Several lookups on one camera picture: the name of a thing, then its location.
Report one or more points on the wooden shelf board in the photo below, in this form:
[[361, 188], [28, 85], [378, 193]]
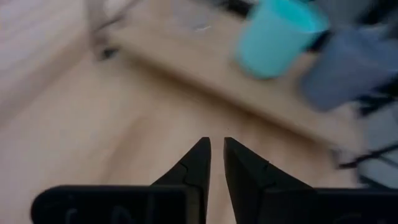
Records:
[[202, 68]]

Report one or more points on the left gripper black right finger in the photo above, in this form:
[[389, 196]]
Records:
[[295, 208]]

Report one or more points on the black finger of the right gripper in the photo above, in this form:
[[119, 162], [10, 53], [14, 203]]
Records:
[[320, 41], [379, 99]]

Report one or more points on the large grey-blue cup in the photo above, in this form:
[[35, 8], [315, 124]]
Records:
[[348, 68]]

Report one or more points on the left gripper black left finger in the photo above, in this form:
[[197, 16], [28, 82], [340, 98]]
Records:
[[124, 205]]

